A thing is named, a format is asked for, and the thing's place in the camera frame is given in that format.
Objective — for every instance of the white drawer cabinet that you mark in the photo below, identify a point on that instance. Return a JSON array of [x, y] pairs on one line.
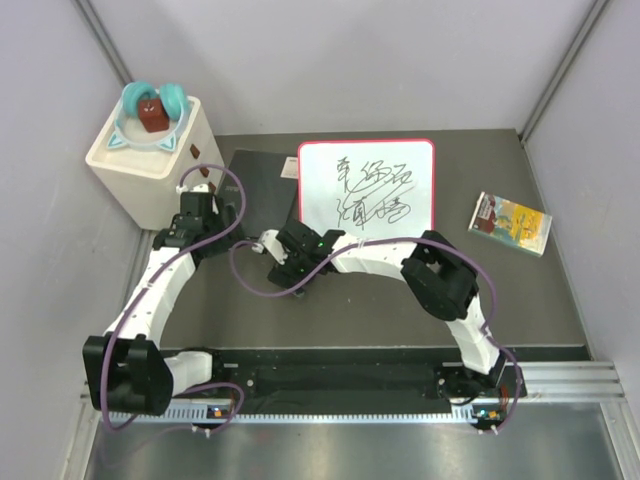
[[142, 170]]

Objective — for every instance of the pink framed whiteboard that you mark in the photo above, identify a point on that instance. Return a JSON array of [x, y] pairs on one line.
[[373, 189]]

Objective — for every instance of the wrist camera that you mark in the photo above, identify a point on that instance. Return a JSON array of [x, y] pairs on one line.
[[268, 243], [200, 188]]

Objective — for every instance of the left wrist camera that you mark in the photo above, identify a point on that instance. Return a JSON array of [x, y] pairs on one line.
[[200, 188]]

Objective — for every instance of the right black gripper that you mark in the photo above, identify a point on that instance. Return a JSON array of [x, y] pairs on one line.
[[284, 274]]

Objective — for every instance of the colourful book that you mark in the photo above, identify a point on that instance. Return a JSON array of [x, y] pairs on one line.
[[511, 224]]

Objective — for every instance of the brown cube toy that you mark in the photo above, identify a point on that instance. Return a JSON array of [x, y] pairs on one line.
[[152, 115]]

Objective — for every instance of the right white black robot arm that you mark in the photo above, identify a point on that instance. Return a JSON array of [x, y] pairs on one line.
[[443, 281]]

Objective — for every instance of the white slotted cable duct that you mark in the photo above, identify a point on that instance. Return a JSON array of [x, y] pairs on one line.
[[203, 413]]

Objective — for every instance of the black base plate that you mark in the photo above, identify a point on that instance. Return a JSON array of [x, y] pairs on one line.
[[355, 380]]

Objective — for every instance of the aluminium rail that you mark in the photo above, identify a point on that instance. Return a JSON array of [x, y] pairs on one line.
[[581, 381]]

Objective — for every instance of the teal cat ear headphones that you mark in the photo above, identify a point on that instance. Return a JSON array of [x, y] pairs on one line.
[[129, 132]]

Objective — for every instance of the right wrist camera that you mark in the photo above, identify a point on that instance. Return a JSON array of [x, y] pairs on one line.
[[268, 243]]

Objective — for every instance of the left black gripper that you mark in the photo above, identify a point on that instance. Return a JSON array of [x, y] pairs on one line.
[[230, 213]]

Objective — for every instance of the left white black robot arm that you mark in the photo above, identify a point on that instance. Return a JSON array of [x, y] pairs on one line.
[[125, 369]]

